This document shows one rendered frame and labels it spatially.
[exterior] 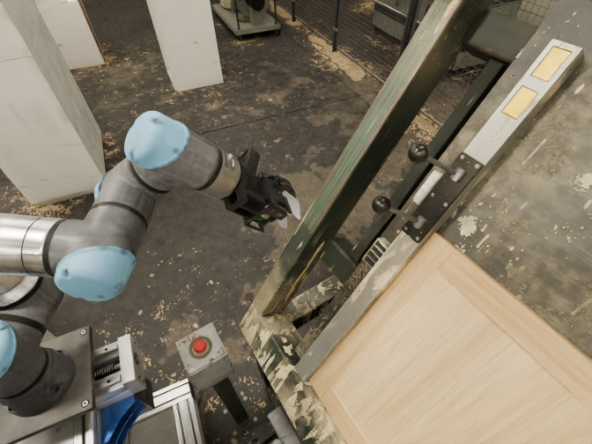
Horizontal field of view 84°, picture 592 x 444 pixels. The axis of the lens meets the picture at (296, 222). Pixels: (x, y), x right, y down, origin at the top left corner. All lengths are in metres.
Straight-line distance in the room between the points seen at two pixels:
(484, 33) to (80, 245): 0.84
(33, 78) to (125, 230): 2.32
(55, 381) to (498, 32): 1.24
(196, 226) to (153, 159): 2.17
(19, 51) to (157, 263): 1.49
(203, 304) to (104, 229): 1.79
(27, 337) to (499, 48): 1.16
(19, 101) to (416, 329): 2.63
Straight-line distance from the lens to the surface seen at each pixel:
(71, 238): 0.47
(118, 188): 0.51
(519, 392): 0.78
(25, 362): 0.94
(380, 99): 0.84
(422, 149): 0.65
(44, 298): 0.96
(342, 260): 0.96
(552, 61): 0.75
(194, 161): 0.47
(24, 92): 2.80
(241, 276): 2.28
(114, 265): 0.45
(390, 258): 0.79
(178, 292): 2.32
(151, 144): 0.45
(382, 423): 0.94
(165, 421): 1.82
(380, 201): 0.67
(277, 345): 1.07
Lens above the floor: 1.91
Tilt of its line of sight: 49 degrees down
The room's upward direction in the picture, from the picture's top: straight up
